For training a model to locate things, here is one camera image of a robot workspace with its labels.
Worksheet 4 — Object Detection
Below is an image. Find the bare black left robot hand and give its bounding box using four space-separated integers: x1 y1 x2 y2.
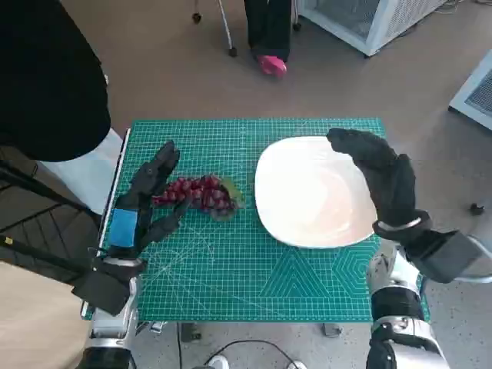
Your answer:
109 141 191 261

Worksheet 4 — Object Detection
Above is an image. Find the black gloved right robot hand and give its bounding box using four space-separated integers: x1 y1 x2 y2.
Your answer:
326 128 418 224

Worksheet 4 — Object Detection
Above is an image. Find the red toy grape bunch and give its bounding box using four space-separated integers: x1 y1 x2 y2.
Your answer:
151 175 247 223

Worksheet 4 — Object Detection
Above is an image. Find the white square plate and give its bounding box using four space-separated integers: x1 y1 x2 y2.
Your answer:
254 135 380 249

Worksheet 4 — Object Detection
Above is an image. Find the black metal rack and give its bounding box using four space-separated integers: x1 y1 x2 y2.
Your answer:
0 145 105 285

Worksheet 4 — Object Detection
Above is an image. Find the green cutting mat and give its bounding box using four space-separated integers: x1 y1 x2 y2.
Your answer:
91 118 431 323

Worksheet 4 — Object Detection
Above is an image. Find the white mesh cabinet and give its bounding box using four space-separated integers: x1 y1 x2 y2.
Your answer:
448 49 492 131
298 0 450 58

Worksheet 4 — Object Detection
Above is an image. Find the person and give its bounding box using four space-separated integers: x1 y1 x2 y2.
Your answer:
0 0 130 216
244 0 293 80

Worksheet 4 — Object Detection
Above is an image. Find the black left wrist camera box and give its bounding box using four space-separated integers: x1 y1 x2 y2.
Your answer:
71 258 148 317

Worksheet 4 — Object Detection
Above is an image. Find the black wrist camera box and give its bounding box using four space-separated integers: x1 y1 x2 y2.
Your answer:
405 229 489 284
71 258 148 317

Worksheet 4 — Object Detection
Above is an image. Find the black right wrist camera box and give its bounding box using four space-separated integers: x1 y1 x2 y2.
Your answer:
405 229 489 284

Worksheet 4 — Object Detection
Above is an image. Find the dark table bracket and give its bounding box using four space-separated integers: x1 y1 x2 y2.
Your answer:
180 322 203 342
321 322 343 339

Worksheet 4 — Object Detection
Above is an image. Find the looped black floor cable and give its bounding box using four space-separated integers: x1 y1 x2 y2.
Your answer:
205 338 295 369

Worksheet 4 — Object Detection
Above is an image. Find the white metal frame leg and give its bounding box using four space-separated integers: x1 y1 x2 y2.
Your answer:
217 0 238 58

